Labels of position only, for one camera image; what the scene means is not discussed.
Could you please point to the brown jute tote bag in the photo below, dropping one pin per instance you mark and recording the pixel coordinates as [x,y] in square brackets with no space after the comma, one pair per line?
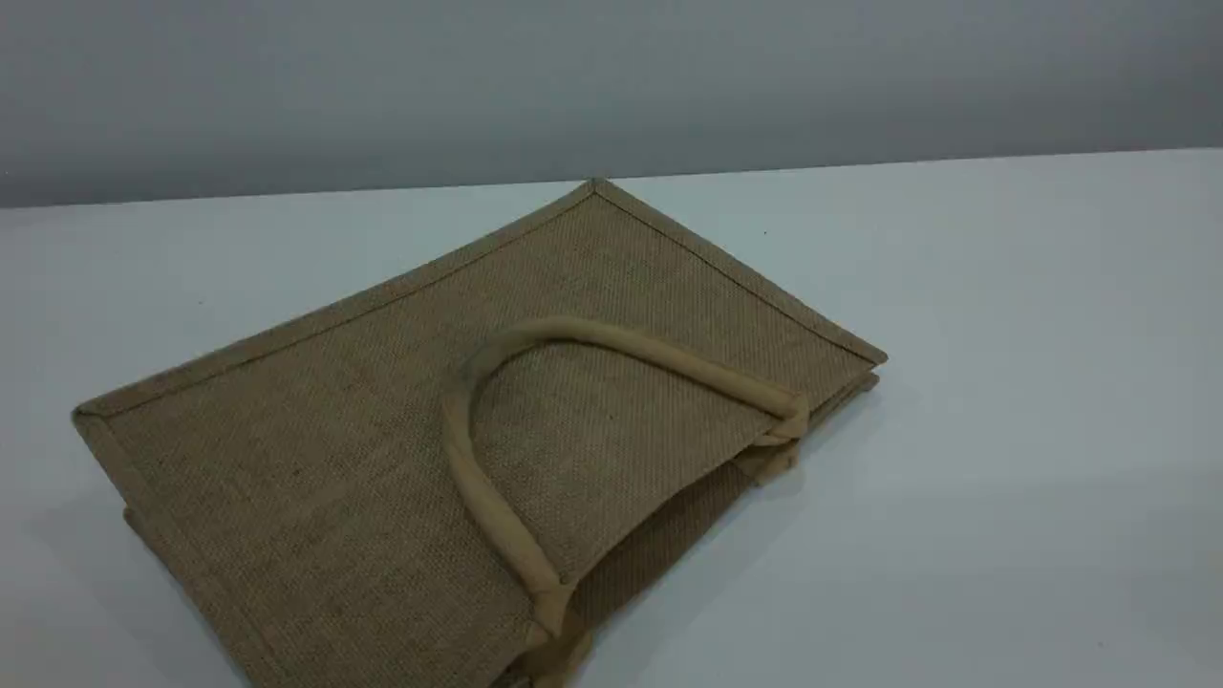
[334,459]

